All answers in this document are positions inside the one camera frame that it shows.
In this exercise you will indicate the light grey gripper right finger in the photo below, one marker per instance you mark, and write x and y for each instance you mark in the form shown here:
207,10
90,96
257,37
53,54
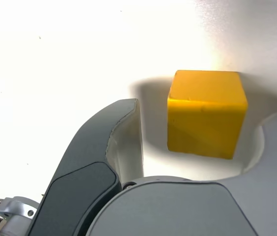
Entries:
177,211

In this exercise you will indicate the yellow cube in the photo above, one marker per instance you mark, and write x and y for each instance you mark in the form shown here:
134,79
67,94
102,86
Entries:
202,118

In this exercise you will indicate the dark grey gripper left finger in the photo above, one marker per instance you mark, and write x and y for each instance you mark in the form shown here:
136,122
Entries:
87,159

